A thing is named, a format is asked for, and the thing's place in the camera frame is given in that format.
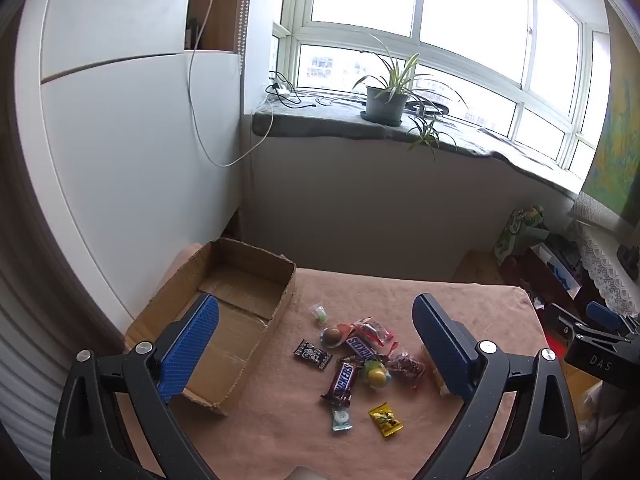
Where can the yellow candy packet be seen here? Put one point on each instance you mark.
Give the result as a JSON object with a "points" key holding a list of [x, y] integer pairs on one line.
{"points": [[385, 420]]}

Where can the brown round chocolate ball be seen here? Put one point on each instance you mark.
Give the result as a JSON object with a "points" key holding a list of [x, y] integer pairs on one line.
{"points": [[331, 336]]}

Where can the white ribbed panel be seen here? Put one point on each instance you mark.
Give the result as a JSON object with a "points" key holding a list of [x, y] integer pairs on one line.
{"points": [[30, 360]]}

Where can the yellow green ball candy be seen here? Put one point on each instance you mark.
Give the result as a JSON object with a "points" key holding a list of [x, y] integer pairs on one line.
{"points": [[375, 375]]}

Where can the green paper bag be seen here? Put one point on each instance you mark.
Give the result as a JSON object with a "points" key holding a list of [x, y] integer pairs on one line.
{"points": [[520, 230]]}

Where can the white wardrobe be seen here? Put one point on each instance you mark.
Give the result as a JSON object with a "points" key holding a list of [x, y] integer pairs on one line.
{"points": [[125, 135]]}

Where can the pink tablecloth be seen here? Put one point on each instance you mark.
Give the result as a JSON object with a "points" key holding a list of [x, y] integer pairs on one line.
{"points": [[280, 435]]}

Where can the plant pot saucer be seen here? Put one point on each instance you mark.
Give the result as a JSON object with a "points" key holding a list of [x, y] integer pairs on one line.
{"points": [[380, 119]]}

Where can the dark storage box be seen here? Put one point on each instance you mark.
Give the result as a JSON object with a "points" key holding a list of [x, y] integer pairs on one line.
{"points": [[545, 270]]}

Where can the potted spider plant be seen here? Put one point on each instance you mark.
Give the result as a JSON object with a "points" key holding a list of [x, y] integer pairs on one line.
{"points": [[384, 100]]}

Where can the green white candy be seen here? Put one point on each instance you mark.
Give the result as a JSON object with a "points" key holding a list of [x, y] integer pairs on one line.
{"points": [[341, 419]]}

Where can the cardboard box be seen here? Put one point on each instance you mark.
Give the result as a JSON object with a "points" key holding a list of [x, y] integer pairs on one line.
{"points": [[235, 320]]}

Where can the black round dish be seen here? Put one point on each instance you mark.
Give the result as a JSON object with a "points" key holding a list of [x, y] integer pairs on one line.
{"points": [[427, 107]]}

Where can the black patterned candy packet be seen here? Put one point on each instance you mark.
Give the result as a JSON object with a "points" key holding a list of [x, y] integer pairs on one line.
{"points": [[312, 355]]}

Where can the beige snack packet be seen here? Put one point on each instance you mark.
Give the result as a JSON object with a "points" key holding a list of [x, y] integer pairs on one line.
{"points": [[437, 380]]}

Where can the brown ball candy wrapper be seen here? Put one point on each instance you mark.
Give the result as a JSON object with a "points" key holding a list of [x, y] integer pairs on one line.
{"points": [[347, 331]]}

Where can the wooden shelf panel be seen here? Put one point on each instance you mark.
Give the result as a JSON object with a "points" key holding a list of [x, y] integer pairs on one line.
{"points": [[220, 10]]}

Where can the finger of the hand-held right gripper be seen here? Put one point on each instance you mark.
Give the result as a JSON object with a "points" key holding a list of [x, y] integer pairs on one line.
{"points": [[606, 316], [565, 321]]}

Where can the red clear snack packet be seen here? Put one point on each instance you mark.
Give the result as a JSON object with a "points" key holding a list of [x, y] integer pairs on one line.
{"points": [[375, 331], [406, 366]]}

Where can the white lace cloth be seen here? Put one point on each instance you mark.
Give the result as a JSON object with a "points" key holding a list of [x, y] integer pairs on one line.
{"points": [[600, 260]]}

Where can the brown chocolate bar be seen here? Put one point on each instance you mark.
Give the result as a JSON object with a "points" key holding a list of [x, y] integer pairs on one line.
{"points": [[342, 380], [361, 346]]}

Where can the wall map poster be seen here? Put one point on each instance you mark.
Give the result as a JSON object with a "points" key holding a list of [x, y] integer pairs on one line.
{"points": [[620, 150]]}

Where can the grey windowsill cover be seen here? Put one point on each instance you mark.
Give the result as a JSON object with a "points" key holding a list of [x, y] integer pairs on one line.
{"points": [[325, 122]]}

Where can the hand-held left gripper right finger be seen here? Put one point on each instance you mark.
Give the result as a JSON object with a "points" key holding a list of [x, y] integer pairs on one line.
{"points": [[445, 350]]}

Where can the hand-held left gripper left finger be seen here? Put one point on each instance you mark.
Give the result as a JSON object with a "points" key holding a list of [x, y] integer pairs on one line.
{"points": [[192, 345]]}

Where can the white charger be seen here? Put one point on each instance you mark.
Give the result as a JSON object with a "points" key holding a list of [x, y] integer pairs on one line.
{"points": [[281, 92]]}

